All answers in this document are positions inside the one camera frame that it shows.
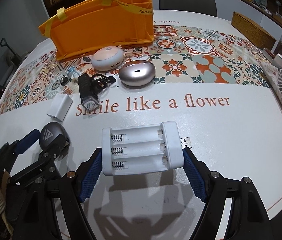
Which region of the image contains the woven rectangular basket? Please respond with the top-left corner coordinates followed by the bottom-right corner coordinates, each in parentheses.
top-left (231, 12), bottom-right (276, 50)

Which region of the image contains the small black ring object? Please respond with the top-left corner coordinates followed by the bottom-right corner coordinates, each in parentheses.
top-left (61, 76), bottom-right (69, 86)

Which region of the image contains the patterned table runner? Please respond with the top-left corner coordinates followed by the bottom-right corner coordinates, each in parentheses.
top-left (0, 25), bottom-right (269, 114)

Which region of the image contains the dark grey round device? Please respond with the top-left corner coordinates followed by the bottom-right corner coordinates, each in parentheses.
top-left (39, 121), bottom-right (70, 153)

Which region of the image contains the white wall plug adapter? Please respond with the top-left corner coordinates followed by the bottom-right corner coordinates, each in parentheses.
top-left (47, 94), bottom-right (73, 122)

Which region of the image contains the rose gold oval device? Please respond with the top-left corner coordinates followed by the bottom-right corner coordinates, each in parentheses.
top-left (119, 60), bottom-right (155, 87)

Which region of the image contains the small blue white figurine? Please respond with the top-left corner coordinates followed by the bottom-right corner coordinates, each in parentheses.
top-left (66, 67), bottom-right (82, 80)

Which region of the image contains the white battery charger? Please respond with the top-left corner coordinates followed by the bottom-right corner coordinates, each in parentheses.
top-left (101, 121), bottom-right (191, 176)

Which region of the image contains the black bike light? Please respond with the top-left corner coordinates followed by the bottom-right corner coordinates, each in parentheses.
top-left (78, 73), bottom-right (117, 112)

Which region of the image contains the white cup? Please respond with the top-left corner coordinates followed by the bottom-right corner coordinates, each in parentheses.
top-left (272, 53), bottom-right (282, 68)

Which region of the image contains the orange felt organizer bag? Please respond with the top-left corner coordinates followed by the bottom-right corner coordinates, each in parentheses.
top-left (38, 0), bottom-right (154, 60)

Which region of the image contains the black chair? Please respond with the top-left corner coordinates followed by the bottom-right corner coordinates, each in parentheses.
top-left (159, 0), bottom-right (217, 17)

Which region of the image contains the pink white round device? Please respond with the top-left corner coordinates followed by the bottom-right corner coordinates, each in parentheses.
top-left (91, 46), bottom-right (124, 72)

